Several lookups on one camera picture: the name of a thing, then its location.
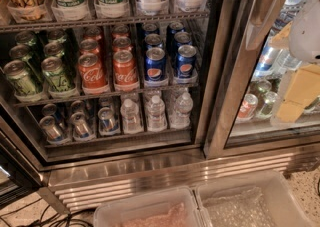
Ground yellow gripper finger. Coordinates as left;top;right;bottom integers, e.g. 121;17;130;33
269;22;292;49
275;64;320;123

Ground clear water bottle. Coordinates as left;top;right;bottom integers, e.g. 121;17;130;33
120;99;143;134
147;95;167;132
169;92;193;129

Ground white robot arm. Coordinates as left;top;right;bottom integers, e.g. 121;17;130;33
271;0;320;126

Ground bottom shelf right energy can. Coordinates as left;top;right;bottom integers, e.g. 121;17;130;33
98;107;119;136

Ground shelf energy can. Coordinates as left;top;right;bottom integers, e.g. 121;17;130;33
71;112;94;141
98;107;119;136
39;116;67;143

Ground bottom shelf middle energy can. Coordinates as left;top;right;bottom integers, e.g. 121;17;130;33
71;112;94;141

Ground bottom shelf left energy can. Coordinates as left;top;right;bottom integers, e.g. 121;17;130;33
39;116;67;143

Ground front right blue pepsi can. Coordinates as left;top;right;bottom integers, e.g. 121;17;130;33
175;45;197;79

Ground blue pepsi can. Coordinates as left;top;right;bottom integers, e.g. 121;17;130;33
145;47;166;81
175;45;197;79

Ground right clear plastic bin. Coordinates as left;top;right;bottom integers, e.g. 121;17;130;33
195;171;315;227

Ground clear plastic bin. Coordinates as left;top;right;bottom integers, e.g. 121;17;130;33
93;186;204;227
195;171;315;227

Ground front left blue pepsi can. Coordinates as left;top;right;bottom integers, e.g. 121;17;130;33
145;47;166;81

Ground front right red cola can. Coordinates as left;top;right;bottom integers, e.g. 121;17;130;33
113;50;138;91

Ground red cola can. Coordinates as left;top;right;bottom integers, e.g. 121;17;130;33
113;50;138;91
78;53;108;94

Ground left clear plastic bin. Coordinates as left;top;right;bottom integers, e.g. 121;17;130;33
93;186;204;227

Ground front left red cola can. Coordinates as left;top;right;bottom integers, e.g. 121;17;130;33
78;53;108;94

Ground front right green can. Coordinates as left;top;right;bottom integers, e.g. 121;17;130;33
41;57;77;99

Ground green can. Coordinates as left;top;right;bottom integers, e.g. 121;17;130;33
41;57;77;99
4;60;43;96

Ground front left green can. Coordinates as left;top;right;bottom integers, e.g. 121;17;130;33
4;60;43;96

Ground steel fridge door frame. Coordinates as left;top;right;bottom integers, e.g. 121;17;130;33
203;0;320;159

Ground black floor cables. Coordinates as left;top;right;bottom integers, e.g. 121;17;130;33
0;197;95;227

